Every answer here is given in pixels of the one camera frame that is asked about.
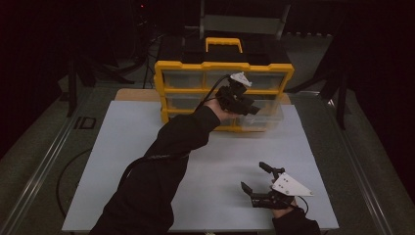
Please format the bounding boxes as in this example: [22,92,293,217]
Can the grey metal stand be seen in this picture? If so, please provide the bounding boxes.
[198,0,292,41]

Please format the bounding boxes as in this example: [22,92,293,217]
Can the black floor plate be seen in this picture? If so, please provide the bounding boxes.
[73,116,98,131]

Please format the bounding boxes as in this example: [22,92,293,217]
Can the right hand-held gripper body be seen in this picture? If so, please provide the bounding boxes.
[252,168,314,211]

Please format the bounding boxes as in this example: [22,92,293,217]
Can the person's right hand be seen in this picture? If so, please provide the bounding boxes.
[272,199,300,219]

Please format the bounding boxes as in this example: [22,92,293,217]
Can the wooden table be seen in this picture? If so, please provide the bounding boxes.
[114,88,161,102]

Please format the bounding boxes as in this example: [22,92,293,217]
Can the dark stand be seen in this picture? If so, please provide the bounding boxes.
[287,19,349,131]
[66,48,135,118]

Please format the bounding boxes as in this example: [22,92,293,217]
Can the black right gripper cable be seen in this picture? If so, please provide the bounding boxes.
[297,195,310,215]

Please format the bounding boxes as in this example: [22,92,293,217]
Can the black floor cable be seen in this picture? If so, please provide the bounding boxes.
[56,147,94,219]

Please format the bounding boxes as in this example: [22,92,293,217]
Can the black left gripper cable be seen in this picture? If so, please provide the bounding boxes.
[117,73,231,189]

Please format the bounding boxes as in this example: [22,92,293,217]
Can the person's left hand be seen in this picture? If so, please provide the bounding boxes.
[205,98,245,123]

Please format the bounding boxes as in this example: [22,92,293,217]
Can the clear plastic drawer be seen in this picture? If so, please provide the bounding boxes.
[236,95,285,131]
[161,70,206,90]
[205,70,233,90]
[246,70,287,91]
[165,94,205,111]

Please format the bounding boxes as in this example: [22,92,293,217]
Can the metal floor rail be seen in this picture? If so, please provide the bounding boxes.
[0,87,94,235]
[326,97,397,235]

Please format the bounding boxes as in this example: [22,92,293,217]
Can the yellow organizer cabinet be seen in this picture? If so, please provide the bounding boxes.
[154,34,296,133]

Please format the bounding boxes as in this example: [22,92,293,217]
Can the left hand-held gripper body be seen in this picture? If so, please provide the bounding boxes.
[214,71,254,117]

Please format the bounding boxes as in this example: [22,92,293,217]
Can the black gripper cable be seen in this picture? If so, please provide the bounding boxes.
[297,195,310,215]
[117,73,231,189]

